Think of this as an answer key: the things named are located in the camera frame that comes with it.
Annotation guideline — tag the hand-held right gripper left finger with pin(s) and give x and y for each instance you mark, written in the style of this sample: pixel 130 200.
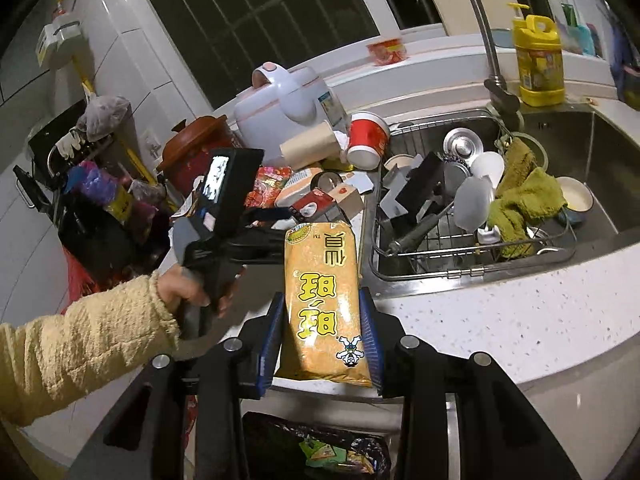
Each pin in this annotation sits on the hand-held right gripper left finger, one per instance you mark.
pixel 265 355

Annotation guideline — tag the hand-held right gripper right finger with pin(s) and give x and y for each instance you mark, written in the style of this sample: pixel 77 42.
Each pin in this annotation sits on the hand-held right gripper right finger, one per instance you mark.
pixel 375 355

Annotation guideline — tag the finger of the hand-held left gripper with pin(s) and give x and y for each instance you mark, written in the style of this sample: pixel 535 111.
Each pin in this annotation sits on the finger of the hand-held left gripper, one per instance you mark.
pixel 270 217
pixel 260 250

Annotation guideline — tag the yellow snack packet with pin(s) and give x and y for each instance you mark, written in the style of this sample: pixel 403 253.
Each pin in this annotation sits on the yellow snack packet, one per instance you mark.
pixel 320 310

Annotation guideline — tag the trash bin with black bag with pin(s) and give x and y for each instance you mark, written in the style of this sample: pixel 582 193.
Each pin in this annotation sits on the trash bin with black bag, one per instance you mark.
pixel 280 450

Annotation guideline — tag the person's left forearm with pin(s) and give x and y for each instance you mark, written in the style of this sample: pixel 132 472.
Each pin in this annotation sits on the person's left forearm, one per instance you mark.
pixel 75 350

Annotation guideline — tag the person's left hand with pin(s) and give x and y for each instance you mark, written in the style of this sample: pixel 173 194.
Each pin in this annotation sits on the person's left hand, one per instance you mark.
pixel 175 285

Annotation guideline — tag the red snack packet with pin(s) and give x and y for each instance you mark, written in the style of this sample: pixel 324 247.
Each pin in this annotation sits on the red snack packet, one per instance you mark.
pixel 267 185

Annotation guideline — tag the white orange packet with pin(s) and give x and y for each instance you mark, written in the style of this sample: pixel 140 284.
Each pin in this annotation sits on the white orange packet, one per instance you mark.
pixel 297 187

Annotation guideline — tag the red carton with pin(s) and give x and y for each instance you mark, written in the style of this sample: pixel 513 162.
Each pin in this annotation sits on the red carton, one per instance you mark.
pixel 312 205

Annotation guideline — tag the tape roll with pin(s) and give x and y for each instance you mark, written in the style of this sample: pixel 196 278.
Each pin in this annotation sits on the tape roll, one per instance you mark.
pixel 325 181

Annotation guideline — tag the small beige box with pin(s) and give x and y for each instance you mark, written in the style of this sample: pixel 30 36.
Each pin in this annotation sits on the small beige box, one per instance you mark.
pixel 345 200

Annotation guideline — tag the beige cardboard tube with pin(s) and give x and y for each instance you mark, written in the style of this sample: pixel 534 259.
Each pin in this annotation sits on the beige cardboard tube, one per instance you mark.
pixel 310 145

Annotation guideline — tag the brown clay pot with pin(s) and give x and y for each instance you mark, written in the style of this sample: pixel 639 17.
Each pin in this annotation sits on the brown clay pot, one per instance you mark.
pixel 200 140

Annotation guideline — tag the white rice cooker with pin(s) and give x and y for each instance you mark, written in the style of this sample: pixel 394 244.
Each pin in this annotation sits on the white rice cooker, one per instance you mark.
pixel 280 110

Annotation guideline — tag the green wrapper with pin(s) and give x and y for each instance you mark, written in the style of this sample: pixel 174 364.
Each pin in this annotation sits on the green wrapper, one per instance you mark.
pixel 322 452

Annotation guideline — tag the red paper cup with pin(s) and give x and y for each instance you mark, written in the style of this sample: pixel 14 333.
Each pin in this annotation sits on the red paper cup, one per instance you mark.
pixel 367 140

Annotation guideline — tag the purple plastic bag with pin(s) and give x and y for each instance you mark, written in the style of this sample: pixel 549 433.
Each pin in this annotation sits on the purple plastic bag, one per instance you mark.
pixel 100 190

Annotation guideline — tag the red plastic bag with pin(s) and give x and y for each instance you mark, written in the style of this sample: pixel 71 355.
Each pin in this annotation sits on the red plastic bag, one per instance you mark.
pixel 80 280

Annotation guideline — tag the grey plastic bag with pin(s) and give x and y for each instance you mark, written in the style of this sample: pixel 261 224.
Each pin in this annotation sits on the grey plastic bag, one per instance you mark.
pixel 102 117

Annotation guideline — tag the white glove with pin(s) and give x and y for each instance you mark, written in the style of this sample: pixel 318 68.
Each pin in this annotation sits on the white glove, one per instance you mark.
pixel 67 144

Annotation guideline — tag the translucent white rice paddle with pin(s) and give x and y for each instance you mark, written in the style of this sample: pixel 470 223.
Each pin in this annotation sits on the translucent white rice paddle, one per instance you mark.
pixel 475 205

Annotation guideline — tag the red instant noodle bowl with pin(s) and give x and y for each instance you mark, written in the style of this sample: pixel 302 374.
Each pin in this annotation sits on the red instant noodle bowl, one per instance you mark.
pixel 386 51

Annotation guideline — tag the steel pot lid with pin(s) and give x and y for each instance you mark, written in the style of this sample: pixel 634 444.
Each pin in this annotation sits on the steel pot lid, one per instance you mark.
pixel 462 145

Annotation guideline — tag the window with bars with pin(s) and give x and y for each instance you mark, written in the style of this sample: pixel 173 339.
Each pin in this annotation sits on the window with bars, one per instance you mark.
pixel 250 10

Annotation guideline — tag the white round spoon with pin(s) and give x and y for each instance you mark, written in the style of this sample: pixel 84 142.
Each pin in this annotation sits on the white round spoon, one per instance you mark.
pixel 487 166

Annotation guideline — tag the olive green cloth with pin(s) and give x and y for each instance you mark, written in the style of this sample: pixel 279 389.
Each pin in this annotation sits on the olive green cloth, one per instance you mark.
pixel 530 195

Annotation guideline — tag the white bowl blue rim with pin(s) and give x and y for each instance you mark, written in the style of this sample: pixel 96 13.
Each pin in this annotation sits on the white bowl blue rim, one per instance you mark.
pixel 575 197

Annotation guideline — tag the steel faucet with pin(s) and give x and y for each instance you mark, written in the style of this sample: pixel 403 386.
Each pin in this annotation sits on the steel faucet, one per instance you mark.
pixel 487 50

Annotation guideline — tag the steel sink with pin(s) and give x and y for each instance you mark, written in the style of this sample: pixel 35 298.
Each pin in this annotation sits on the steel sink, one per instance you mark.
pixel 600 160

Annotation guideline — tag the yellow detergent bottle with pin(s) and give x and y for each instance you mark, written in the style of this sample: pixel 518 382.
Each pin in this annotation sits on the yellow detergent bottle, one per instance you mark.
pixel 537 60

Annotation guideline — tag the teal bottle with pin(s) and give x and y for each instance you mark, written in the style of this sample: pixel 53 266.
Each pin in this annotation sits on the teal bottle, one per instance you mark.
pixel 580 30

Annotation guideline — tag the white wall box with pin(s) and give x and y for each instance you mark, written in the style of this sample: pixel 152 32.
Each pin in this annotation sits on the white wall box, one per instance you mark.
pixel 57 42

